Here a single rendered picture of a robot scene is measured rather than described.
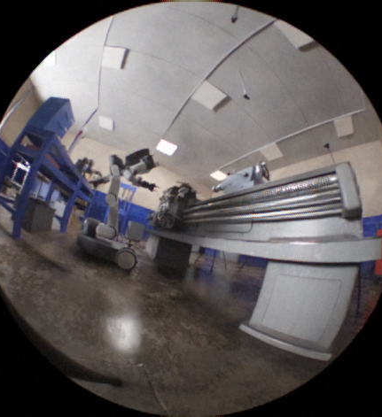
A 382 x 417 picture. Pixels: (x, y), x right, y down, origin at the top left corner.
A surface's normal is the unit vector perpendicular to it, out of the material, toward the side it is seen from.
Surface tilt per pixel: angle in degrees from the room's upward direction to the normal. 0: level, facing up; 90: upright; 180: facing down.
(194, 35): 180
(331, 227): 90
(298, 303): 90
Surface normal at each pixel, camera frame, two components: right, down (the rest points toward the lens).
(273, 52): -0.22, 0.94
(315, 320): -0.84, -0.32
